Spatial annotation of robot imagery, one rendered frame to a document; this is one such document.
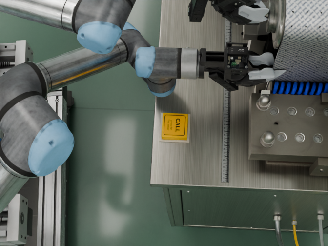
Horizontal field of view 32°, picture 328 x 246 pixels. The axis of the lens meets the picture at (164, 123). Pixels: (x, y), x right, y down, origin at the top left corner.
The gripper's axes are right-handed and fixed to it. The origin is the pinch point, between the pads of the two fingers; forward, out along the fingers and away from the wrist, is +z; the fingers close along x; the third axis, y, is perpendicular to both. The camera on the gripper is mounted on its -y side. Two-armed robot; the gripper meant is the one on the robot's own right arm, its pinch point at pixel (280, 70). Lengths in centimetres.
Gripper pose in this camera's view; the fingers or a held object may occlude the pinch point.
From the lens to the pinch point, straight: 143.8
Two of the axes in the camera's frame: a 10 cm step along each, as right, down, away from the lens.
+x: 0.5, -9.5, 3.1
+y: -0.4, -3.1, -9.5
